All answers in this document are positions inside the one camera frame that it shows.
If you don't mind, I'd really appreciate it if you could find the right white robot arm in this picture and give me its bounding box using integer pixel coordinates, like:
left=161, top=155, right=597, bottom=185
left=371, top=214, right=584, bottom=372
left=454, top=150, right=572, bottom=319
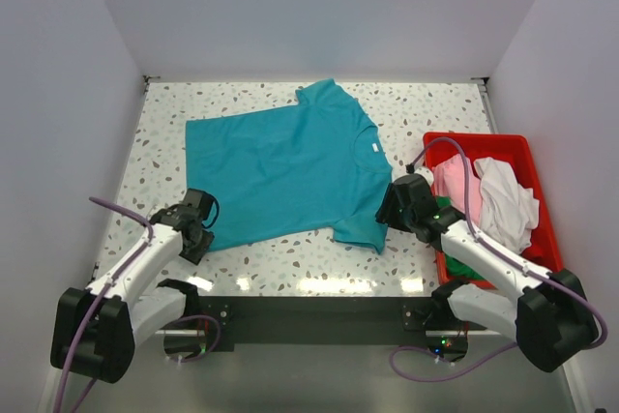
left=376, top=174, right=608, bottom=372

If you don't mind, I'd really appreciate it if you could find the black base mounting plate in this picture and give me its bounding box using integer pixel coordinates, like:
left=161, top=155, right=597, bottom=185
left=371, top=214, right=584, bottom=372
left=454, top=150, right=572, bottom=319
left=142, top=294, right=485, bottom=356

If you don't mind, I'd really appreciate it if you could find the teal t shirt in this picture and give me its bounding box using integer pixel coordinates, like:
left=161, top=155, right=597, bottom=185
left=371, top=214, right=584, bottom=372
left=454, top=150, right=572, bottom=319
left=185, top=79, right=392, bottom=252

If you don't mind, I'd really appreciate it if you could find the red plastic bin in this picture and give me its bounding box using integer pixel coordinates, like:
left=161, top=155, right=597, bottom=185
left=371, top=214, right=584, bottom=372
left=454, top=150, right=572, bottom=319
left=423, top=132, right=563, bottom=272

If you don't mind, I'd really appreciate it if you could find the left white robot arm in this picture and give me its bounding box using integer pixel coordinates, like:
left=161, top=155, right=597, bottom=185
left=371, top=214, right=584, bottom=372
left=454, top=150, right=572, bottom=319
left=50, top=189, right=220, bottom=383

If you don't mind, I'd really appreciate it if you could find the pink t shirt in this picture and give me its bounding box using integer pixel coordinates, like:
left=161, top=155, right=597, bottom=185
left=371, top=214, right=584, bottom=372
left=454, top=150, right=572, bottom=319
left=432, top=154, right=483, bottom=225

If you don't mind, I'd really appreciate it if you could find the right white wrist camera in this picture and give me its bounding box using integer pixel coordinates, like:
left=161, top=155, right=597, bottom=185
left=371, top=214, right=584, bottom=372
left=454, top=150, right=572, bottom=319
left=411, top=165, right=434, bottom=187

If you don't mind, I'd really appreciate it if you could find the white t shirt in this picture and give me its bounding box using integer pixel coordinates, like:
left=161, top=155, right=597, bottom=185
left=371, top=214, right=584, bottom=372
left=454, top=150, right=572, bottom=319
left=474, top=157, right=540, bottom=254

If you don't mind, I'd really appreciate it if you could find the green t shirt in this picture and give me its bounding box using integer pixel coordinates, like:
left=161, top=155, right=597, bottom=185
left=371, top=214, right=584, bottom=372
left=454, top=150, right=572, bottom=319
left=432, top=193, right=489, bottom=283

